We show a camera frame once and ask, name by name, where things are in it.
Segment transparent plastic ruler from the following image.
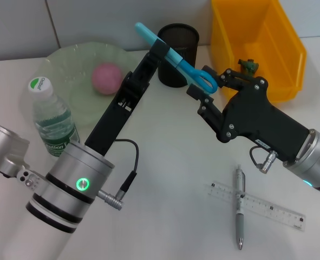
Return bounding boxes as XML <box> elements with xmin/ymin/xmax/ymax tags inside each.
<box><xmin>207</xmin><ymin>183</ymin><xmax>306</xmax><ymax>232</ymax></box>

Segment yellow plastic bin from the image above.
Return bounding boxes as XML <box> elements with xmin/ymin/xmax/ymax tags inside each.
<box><xmin>210</xmin><ymin>0</ymin><xmax>308</xmax><ymax>103</ymax></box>

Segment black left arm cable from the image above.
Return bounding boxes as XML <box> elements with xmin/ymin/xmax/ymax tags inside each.
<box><xmin>99</xmin><ymin>139</ymin><xmax>139</xmax><ymax>209</ymax></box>

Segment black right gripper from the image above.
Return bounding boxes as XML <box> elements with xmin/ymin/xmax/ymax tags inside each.
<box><xmin>186</xmin><ymin>64</ymin><xmax>311</xmax><ymax>163</ymax></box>

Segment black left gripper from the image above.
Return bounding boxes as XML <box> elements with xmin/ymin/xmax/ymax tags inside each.
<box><xmin>84</xmin><ymin>39</ymin><xmax>169</xmax><ymax>158</ymax></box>

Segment pink peach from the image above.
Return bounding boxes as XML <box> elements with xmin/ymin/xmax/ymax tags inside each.
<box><xmin>92</xmin><ymin>62</ymin><xmax>124</xmax><ymax>96</ymax></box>

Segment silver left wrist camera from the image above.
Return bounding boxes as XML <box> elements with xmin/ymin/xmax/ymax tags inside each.
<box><xmin>0</xmin><ymin>123</ymin><xmax>45</xmax><ymax>192</ymax></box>

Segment black mesh pen holder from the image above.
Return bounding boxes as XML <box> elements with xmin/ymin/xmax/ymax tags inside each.
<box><xmin>157</xmin><ymin>23</ymin><xmax>200</xmax><ymax>88</ymax></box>

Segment green plastic wrapper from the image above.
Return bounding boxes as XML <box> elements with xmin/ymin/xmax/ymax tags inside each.
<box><xmin>237</xmin><ymin>58</ymin><xmax>259</xmax><ymax>77</ymax></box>

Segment pale green glass fruit plate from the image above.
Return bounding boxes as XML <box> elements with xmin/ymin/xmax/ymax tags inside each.
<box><xmin>20</xmin><ymin>42</ymin><xmax>139</xmax><ymax>128</ymax></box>

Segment grey retractable pen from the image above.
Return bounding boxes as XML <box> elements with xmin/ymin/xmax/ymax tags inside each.
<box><xmin>234</xmin><ymin>164</ymin><xmax>247</xmax><ymax>250</ymax></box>

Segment blue sheathed scissors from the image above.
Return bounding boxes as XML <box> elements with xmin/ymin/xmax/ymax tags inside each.
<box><xmin>134</xmin><ymin>22</ymin><xmax>219</xmax><ymax>95</ymax></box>

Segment clear green-label water bottle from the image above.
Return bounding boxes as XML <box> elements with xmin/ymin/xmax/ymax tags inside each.
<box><xmin>27</xmin><ymin>76</ymin><xmax>81</xmax><ymax>160</ymax></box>

